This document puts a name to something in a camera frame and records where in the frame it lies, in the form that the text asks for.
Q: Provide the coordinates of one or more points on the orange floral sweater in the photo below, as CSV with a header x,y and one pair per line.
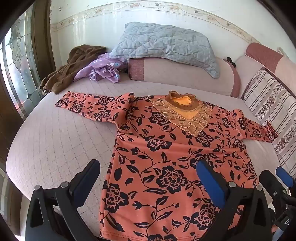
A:
x,y
166,162

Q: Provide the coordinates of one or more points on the stained glass window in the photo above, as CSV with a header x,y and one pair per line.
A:
x,y
16,64

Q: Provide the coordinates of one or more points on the pink sofa backrest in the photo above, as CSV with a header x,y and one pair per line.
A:
x,y
270,58

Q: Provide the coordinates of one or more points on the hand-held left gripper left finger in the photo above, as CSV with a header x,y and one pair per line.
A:
x,y
89,176

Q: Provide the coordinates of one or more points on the striped floral cushion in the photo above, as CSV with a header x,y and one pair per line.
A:
x,y
270,109

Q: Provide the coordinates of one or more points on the brown garment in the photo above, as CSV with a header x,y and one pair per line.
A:
x,y
69,67

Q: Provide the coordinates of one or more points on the pink bolster cushion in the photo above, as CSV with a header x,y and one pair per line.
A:
x,y
185,74

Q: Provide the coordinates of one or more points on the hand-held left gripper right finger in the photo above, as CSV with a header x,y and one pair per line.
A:
x,y
211,183

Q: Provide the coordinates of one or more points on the purple floral garment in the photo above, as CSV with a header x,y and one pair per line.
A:
x,y
104,68

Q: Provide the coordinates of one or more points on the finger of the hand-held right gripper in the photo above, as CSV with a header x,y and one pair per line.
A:
x,y
271,185
286,178

